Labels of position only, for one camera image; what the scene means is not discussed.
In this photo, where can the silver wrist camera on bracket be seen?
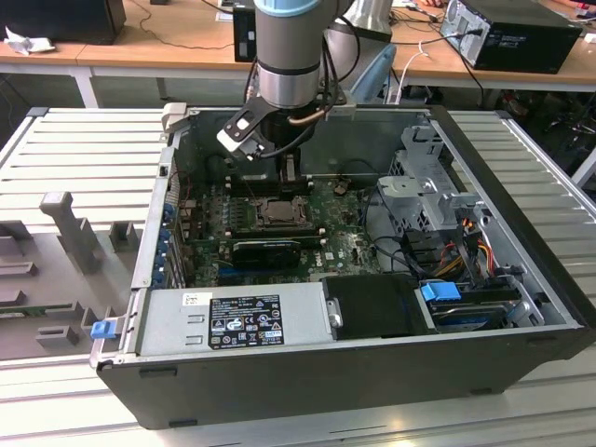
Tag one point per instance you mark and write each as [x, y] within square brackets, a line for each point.
[239, 135]

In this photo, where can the green RAM stick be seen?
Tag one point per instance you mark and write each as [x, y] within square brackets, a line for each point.
[32, 311]

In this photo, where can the silver metal drive cage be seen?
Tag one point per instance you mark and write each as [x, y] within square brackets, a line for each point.
[419, 200]

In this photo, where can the hard disk in blue carrier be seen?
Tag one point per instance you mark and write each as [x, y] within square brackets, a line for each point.
[440, 298]

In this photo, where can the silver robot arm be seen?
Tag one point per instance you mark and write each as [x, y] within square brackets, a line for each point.
[288, 37]

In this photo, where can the black and silver PC case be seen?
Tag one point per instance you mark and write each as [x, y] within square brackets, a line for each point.
[326, 386]

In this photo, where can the black desktop PC tower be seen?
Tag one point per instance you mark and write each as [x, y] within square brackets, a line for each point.
[526, 46]

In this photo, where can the black RAM slot white latches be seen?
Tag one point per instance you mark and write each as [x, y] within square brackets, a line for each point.
[251, 187]
[279, 233]
[251, 179]

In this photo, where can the large black monitor box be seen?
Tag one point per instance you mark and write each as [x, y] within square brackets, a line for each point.
[60, 18]

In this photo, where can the green motherboard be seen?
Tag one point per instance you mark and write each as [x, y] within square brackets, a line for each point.
[344, 251]

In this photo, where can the blue case latch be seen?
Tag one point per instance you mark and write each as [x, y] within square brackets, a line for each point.
[103, 329]

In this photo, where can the grey parts rack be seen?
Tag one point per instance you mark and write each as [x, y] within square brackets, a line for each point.
[51, 274]

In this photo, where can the black graphics card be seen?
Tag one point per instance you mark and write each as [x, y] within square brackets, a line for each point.
[265, 256]

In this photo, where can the silver power supply unit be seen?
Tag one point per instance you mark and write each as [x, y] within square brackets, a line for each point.
[167, 326]

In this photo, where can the thin metal locking lever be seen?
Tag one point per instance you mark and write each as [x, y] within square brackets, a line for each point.
[288, 226]

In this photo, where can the blue card retention clip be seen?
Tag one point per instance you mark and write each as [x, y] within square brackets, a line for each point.
[170, 210]
[164, 242]
[160, 270]

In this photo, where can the crumpled white paper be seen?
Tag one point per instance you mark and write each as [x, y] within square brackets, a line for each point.
[28, 44]

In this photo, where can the CPU socket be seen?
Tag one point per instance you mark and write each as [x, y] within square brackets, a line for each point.
[259, 225]

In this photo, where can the black plastic shroud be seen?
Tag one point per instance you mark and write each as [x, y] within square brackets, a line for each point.
[372, 302]

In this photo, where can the wooden desk white frame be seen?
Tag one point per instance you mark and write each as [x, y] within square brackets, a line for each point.
[447, 70]
[153, 51]

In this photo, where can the pale blue teach pendant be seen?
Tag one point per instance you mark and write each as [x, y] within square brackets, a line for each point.
[377, 70]

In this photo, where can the small black box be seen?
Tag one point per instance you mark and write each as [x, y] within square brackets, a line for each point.
[242, 37]

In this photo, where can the green CPU with silver lid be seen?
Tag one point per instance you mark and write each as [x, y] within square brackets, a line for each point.
[280, 212]

